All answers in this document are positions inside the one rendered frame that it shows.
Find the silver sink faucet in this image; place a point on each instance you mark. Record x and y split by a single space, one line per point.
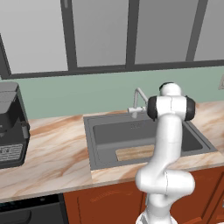
137 102

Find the red-brown cupboard door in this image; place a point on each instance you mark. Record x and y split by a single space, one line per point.
108 202
204 195

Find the wooden cutting board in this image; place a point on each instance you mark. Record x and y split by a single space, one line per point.
134 153

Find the grey wall outlet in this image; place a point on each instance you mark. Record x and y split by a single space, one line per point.
221 82

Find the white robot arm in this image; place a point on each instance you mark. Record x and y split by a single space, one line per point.
167 137

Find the black dishwasher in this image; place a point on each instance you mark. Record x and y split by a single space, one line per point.
29 211

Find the black coffee machine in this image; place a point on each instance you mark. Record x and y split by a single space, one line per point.
11 128

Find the grey kitchen sink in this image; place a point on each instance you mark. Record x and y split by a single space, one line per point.
116 137

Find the dark framed window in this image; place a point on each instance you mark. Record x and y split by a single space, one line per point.
110 35

